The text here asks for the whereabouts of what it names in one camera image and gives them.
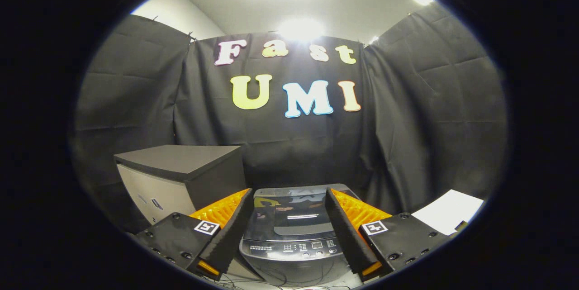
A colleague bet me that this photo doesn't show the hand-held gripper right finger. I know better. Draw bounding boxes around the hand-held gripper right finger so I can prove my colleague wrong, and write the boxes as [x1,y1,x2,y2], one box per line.
[325,187,451,283]

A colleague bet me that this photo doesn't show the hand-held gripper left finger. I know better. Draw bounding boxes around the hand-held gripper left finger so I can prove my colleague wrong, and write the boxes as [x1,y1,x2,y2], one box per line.
[135,188,254,280]

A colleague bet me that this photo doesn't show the grey washing machine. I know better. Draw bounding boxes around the grey washing machine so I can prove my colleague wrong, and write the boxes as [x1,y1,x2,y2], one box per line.
[239,184,376,287]

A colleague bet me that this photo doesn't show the grey cabinet with dark top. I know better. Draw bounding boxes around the grey cabinet with dark top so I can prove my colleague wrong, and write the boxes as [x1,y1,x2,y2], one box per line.
[113,144,247,227]

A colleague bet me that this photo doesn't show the white table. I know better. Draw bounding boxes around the white table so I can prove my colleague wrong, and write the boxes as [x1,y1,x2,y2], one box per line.
[411,189,484,236]

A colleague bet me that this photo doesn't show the black backdrop cloth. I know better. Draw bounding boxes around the black backdrop cloth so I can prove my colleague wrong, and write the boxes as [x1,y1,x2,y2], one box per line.
[70,3,509,236]

